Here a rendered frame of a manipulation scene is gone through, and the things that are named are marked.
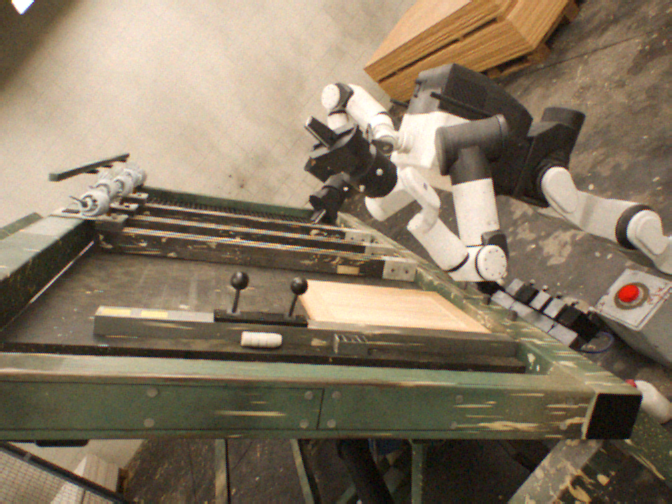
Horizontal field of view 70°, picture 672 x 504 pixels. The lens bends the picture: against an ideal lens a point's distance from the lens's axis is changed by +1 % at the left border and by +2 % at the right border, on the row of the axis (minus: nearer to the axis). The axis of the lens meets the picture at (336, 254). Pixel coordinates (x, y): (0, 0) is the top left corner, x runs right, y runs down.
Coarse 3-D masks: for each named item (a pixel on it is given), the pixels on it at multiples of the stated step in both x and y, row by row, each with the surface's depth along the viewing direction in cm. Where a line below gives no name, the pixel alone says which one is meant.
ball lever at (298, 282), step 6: (300, 276) 97; (294, 282) 96; (300, 282) 96; (306, 282) 97; (294, 288) 96; (300, 288) 96; (306, 288) 97; (300, 294) 97; (294, 300) 100; (294, 306) 101; (288, 318) 103; (294, 318) 104
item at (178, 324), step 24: (96, 312) 93; (168, 312) 99; (192, 312) 101; (144, 336) 95; (168, 336) 96; (192, 336) 98; (216, 336) 99; (240, 336) 100; (288, 336) 103; (312, 336) 104; (384, 336) 109; (408, 336) 110; (432, 336) 112; (456, 336) 114; (480, 336) 117; (504, 336) 120
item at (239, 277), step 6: (234, 276) 93; (240, 276) 93; (246, 276) 94; (234, 282) 93; (240, 282) 93; (246, 282) 93; (234, 288) 94; (240, 288) 93; (234, 300) 98; (234, 306) 99; (228, 312) 100; (234, 312) 100
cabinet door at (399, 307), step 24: (312, 288) 140; (336, 288) 145; (360, 288) 149; (384, 288) 154; (312, 312) 120; (336, 312) 124; (360, 312) 127; (384, 312) 130; (408, 312) 134; (432, 312) 138; (456, 312) 141
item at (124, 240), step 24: (72, 216) 141; (120, 216) 150; (96, 240) 146; (120, 240) 148; (144, 240) 150; (168, 240) 151; (192, 240) 153; (216, 240) 156; (240, 240) 162; (264, 264) 161; (288, 264) 163; (312, 264) 165; (336, 264) 167; (360, 264) 170; (384, 264) 172; (408, 264) 174
